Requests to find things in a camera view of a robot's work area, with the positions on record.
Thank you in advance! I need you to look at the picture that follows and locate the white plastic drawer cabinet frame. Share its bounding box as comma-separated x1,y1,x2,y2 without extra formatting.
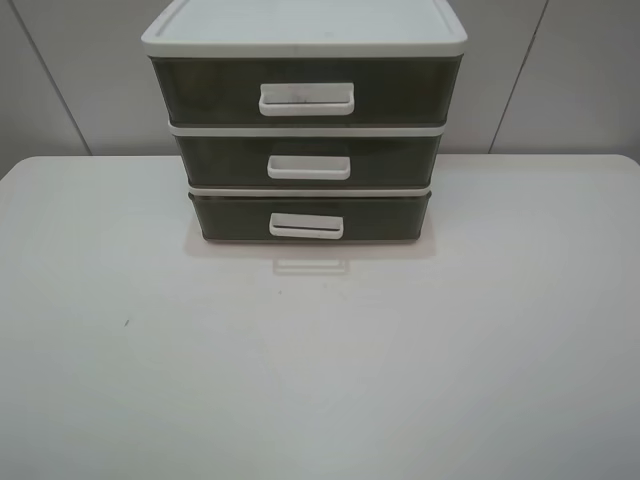
141,1,468,197

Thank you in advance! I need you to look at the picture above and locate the dark translucent drawer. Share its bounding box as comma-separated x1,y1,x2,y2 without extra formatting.
177,136,440,189
151,57,462,127
189,193,431,243

